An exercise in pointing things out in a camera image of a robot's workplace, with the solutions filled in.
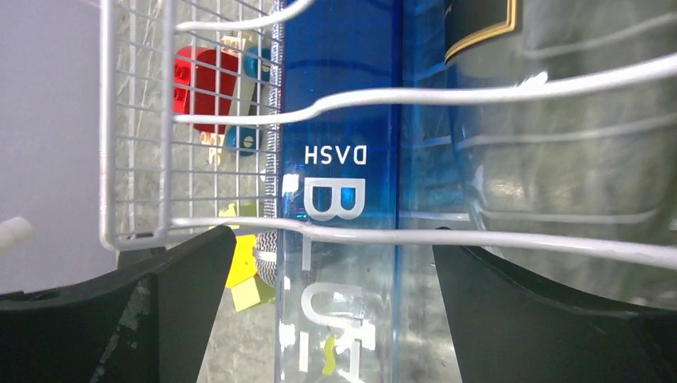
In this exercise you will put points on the colourful toy block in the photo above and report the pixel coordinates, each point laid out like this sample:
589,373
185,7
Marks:
244,282

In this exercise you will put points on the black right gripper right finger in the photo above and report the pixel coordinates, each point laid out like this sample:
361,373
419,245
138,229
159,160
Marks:
509,324

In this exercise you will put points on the white wire wine rack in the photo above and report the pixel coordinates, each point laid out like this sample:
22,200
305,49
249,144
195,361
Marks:
647,71

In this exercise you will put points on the blue square water bottle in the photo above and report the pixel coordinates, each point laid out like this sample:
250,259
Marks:
364,312

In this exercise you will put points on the clear glass wine bottle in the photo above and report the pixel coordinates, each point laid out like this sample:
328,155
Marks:
601,165

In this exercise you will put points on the red toy block car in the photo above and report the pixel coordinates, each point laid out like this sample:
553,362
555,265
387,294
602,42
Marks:
231,79

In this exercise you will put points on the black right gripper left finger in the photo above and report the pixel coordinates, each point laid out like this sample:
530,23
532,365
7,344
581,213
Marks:
147,322

